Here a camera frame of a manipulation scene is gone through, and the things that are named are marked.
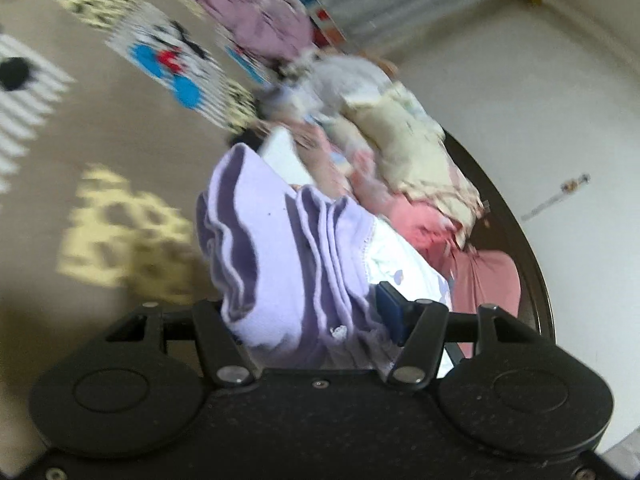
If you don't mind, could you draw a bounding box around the white grey clothes pile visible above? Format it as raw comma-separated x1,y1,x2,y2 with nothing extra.
254,50,397,124

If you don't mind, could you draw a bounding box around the dark wooden bed footboard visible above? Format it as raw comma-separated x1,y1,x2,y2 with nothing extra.
445,131,556,342

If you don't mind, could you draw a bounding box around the alphabet foam headboard panel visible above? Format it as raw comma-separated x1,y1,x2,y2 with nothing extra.
299,0,346,48

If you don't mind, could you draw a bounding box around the brown Mickey Mouse blanket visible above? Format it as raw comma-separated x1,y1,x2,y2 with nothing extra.
1,0,248,479

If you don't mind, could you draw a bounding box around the white quilted cloth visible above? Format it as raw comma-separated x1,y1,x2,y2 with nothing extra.
258,126,316,186

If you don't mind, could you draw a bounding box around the pink red blanket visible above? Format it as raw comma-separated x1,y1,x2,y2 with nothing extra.
349,148,523,359

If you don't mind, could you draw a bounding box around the purple floral duvet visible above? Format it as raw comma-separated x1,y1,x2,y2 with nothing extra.
195,0,314,62

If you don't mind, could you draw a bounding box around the white floral purple-trim jacket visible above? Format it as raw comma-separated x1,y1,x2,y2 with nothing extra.
196,144,451,375

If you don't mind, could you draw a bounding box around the cream yellow quilt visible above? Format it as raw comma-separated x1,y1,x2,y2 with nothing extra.
342,82,484,248

